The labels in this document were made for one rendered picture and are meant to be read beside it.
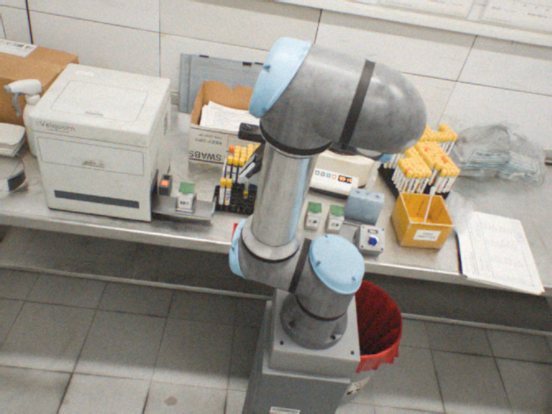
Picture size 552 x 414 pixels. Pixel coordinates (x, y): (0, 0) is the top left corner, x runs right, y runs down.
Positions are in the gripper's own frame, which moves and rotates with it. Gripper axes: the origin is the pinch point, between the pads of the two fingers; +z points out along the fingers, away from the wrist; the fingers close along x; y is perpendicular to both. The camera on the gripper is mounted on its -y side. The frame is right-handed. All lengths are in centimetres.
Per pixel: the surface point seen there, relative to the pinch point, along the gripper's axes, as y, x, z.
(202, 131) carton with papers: -9.3, 24.9, 10.2
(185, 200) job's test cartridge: -7.5, -2.3, 14.0
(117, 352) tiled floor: 18, 6, 110
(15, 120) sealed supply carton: -56, 29, 48
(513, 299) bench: 149, 39, 3
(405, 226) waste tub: 47, 1, -16
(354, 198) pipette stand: 33.2, 7.7, -10.4
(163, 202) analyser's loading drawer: -10.9, 0.3, 21.1
